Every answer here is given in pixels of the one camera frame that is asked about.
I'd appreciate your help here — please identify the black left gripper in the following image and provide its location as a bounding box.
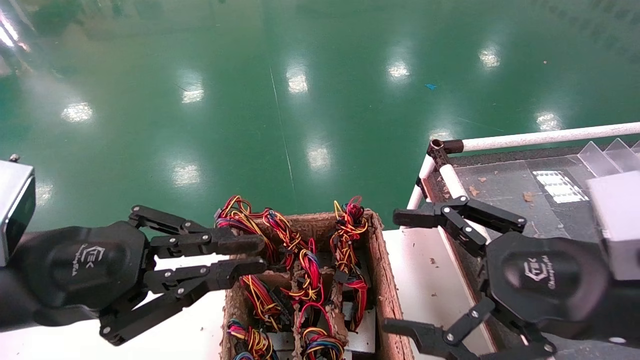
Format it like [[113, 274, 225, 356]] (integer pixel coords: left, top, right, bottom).
[[9, 204, 269, 347]]

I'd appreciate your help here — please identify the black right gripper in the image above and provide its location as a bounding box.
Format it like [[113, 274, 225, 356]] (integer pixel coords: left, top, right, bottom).
[[382, 195, 612, 360]]

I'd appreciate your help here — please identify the brown cardboard divider box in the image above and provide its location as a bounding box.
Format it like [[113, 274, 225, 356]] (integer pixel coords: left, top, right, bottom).
[[219, 210, 416, 360]]

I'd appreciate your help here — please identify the long white rack pipe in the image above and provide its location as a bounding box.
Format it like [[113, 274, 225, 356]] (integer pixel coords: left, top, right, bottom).
[[439, 163, 495, 243]]

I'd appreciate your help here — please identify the white rack leg pipe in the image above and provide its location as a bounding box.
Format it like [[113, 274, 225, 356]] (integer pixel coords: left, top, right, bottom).
[[406, 155, 437, 212]]

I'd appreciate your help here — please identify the black dusty conveyor mat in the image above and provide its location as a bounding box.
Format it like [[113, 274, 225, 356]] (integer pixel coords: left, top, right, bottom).
[[424, 145, 640, 360]]

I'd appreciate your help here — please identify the black pipe joint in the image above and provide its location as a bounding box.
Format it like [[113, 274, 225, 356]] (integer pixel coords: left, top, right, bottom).
[[426, 138, 465, 172]]

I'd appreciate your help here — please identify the white striped label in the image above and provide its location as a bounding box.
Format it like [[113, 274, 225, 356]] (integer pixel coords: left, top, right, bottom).
[[532, 170, 591, 205]]

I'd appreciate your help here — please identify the short white rack pipe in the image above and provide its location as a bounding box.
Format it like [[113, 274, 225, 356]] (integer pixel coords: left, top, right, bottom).
[[461, 122, 640, 153]]

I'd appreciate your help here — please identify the clear plastic divider tray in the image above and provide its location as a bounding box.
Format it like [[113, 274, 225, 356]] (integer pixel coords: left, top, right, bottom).
[[578, 138, 640, 177]]

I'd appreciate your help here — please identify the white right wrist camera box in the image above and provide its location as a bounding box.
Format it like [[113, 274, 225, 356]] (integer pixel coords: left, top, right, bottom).
[[586, 171, 640, 282]]

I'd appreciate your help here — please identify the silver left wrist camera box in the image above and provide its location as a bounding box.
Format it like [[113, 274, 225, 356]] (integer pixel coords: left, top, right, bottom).
[[0, 154, 37, 267]]

